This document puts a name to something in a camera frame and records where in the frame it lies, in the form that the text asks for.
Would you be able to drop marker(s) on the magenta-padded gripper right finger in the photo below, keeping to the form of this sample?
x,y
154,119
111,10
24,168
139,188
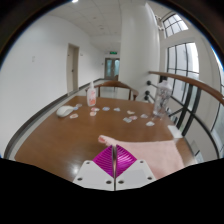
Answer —
x,y
136,173

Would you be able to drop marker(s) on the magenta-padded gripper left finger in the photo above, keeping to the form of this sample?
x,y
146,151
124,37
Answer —
x,y
95,175

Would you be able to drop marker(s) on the pink towel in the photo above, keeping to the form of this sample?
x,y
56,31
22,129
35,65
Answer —
x,y
156,155

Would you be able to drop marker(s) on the small paper card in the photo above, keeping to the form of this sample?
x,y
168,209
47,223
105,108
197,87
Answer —
x,y
106,108
93,113
116,109
133,117
78,105
130,112
95,109
74,116
144,116
127,120
150,123

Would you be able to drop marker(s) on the white card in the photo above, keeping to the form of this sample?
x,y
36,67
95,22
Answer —
x,y
175,131

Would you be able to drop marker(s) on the sanitizer bottle with pink label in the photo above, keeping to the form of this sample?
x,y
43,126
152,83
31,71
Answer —
x,y
91,96

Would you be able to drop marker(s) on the wooden chair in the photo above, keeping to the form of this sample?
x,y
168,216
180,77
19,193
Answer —
x,y
116,84

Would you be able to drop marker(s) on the wood-topped black railing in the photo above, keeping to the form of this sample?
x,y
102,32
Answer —
x,y
193,85

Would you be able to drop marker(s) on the glass double door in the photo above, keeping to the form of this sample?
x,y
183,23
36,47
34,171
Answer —
x,y
112,68

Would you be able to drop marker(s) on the beige side door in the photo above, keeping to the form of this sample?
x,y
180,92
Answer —
x,y
72,68

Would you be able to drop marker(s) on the tall black-framed window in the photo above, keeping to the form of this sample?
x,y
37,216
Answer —
x,y
182,60

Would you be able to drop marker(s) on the green exit sign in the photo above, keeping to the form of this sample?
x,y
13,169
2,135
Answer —
x,y
113,52

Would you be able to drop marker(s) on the arched upper window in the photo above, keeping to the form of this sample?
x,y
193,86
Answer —
x,y
175,26

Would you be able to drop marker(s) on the round ceiling light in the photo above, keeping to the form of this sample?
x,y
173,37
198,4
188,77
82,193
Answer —
x,y
74,1

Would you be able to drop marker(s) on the white security camera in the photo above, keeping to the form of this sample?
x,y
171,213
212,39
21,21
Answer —
x,y
157,17
160,27

